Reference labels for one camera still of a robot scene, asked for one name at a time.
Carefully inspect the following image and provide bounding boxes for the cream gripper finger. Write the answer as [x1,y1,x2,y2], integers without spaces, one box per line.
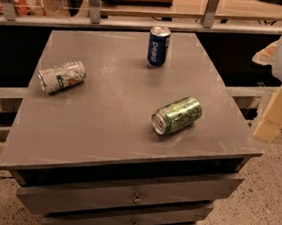
[252,87,282,143]
[252,41,277,65]

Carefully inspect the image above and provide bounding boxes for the green soda can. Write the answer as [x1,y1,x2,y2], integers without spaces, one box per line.
[151,96,203,135]

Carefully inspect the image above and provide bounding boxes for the blue pepsi can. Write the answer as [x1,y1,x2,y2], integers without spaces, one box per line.
[147,26,171,67]

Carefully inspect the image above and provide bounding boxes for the white soda can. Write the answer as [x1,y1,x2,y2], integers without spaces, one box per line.
[37,61,87,94]

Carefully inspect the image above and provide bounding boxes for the grey drawer cabinet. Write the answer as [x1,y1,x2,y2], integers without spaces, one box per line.
[0,14,276,225]

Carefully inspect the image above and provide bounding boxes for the grey metal railing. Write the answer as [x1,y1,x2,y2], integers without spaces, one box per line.
[0,0,282,34]

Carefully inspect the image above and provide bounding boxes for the top grey drawer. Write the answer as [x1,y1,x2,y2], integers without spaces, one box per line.
[17,173,243,214]

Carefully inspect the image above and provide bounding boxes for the middle grey drawer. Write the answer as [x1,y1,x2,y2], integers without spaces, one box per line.
[41,186,215,225]

